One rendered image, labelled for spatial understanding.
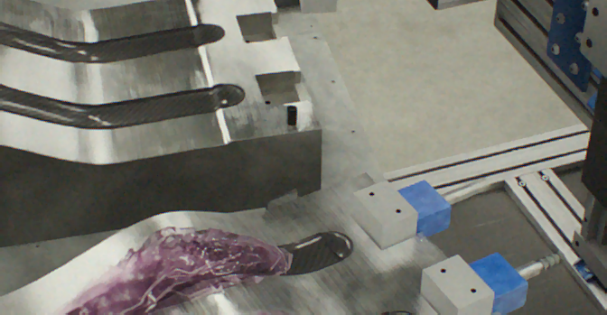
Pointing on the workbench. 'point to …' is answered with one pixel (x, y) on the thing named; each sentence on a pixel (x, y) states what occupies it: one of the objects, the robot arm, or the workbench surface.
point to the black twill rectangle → (281, 199)
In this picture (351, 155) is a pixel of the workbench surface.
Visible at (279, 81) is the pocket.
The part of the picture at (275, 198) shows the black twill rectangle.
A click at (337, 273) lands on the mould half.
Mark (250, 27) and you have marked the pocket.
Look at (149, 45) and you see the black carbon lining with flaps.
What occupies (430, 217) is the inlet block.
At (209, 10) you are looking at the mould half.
